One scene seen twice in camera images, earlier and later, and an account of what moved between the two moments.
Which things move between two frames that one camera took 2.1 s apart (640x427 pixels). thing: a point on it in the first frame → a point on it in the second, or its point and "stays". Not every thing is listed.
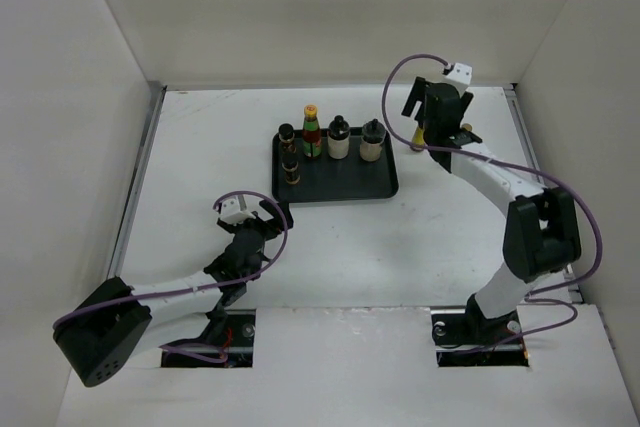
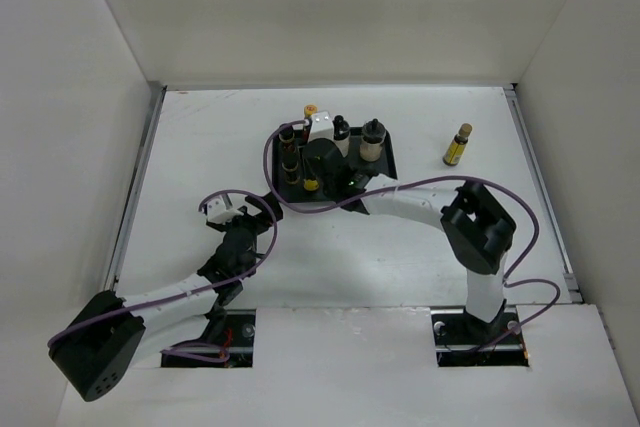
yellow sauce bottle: (417, 137) → (310, 184)
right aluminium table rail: (529, 147) stays
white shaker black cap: (338, 136) stays
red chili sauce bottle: (311, 132) stays
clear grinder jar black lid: (371, 142) stays
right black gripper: (417, 94) → (308, 172)
